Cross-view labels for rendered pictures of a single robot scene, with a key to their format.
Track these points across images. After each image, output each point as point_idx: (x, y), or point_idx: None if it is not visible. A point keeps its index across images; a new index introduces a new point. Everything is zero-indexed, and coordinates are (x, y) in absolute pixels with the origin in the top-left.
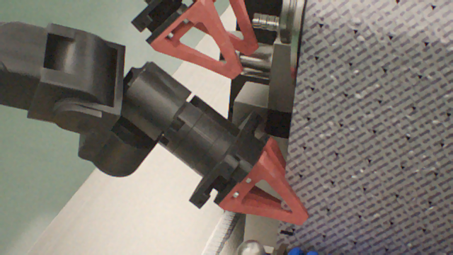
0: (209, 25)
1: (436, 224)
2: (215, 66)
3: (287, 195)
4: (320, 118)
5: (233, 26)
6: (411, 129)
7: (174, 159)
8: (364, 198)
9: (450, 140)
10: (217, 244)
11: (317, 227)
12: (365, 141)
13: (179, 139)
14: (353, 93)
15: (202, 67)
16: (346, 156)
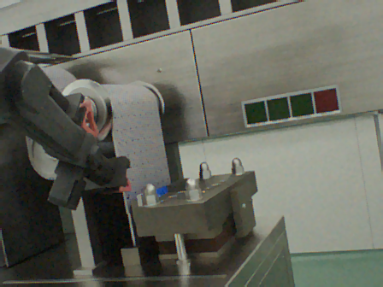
0: (91, 112)
1: (151, 169)
2: (93, 132)
3: (126, 177)
4: (121, 142)
5: None
6: (138, 136)
7: None
8: (138, 169)
9: (144, 136)
10: (53, 279)
11: (132, 190)
12: (132, 145)
13: (104, 163)
14: (125, 127)
15: None
16: (130, 154)
